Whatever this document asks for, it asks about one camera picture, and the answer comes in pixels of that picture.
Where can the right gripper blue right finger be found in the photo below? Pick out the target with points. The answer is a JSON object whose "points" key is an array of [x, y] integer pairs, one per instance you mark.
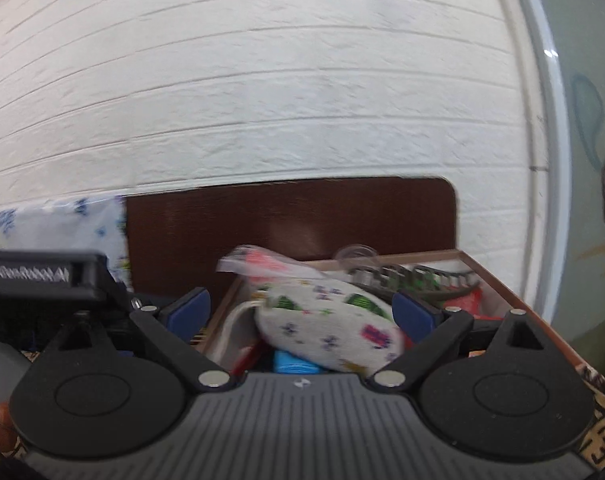
{"points": [[435, 335]]}

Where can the white floral plastic bag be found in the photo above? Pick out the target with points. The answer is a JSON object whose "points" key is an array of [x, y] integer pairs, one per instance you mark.
{"points": [[85, 224]]}

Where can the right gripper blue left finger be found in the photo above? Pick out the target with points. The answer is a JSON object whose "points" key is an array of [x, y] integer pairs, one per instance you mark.
{"points": [[166, 333]]}

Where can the dark brown headboard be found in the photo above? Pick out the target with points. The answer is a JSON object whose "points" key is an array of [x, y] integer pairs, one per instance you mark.
{"points": [[176, 239]]}

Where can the white christmas print pouch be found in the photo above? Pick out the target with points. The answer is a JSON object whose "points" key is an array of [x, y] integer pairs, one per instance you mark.
{"points": [[330, 323]]}

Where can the red and silver gift box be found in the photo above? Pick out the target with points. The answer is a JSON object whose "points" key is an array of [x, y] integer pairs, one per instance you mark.
{"points": [[244, 348]]}

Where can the pink item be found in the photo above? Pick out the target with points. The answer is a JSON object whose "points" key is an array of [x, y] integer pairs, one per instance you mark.
{"points": [[259, 265]]}

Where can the brown cardboard box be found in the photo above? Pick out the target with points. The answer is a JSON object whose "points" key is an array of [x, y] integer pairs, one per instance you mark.
{"points": [[432, 276]]}

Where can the leopard letter print cloth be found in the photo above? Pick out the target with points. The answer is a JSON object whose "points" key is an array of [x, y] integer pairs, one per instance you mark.
{"points": [[297, 427]]}

